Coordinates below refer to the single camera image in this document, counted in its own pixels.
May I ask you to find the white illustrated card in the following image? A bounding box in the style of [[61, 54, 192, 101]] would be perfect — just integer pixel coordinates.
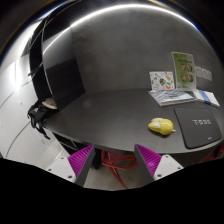
[[149, 71, 175, 90]]

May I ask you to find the yellow computer mouse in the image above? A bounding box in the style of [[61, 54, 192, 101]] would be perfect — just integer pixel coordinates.
[[148, 118, 173, 135]]

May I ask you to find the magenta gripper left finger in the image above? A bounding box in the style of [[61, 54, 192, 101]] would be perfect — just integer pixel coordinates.
[[68, 145, 95, 186]]

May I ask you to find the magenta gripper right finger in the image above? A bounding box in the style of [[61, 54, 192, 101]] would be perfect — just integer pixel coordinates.
[[134, 144, 162, 185]]

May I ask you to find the black mouse pad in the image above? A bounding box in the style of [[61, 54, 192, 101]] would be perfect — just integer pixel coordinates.
[[174, 108, 222, 149]]

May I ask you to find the white wall socket panel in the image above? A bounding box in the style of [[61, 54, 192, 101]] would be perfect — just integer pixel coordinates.
[[195, 66, 212, 81]]

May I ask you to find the white blue booklet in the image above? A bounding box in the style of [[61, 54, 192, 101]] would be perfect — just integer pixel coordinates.
[[193, 90, 220, 108]]

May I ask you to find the green upright brochure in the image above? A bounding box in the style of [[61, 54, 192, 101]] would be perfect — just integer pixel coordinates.
[[172, 52, 196, 91]]

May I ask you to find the red metal chair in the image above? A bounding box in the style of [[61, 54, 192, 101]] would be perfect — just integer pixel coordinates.
[[101, 150, 137, 188]]

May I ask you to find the black shelving cabinet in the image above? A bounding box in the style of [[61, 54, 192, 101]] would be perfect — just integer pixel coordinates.
[[29, 4, 85, 110]]

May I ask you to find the striped magazine on table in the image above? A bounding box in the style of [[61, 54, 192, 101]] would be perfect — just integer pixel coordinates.
[[149, 90, 195, 107]]

